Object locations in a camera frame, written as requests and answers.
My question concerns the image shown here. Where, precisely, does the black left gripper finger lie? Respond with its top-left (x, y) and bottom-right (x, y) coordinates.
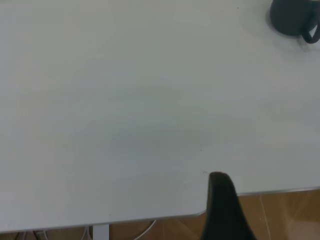
top-left (201, 171), bottom-right (257, 240)

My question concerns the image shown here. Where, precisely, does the dark grey ceramic mug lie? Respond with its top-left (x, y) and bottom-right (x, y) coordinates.
top-left (269, 0), bottom-right (320, 45)

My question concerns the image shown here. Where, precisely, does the white table leg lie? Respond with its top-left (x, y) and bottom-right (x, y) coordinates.
top-left (92, 224), bottom-right (110, 240)

